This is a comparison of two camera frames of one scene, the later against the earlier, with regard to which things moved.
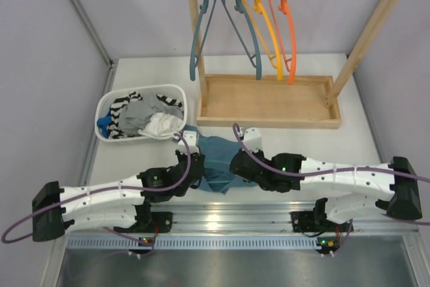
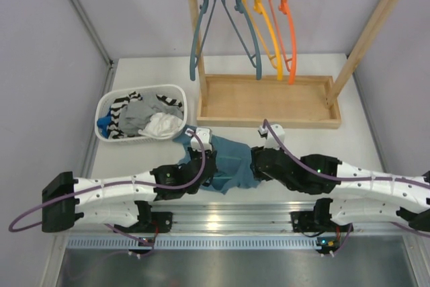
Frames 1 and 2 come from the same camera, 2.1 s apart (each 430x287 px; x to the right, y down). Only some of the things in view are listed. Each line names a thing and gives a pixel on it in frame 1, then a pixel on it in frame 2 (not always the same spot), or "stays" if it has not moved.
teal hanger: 216,179 -> 226,167
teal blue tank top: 218,153 stays
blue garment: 103,122 stays
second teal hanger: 238,7 stays
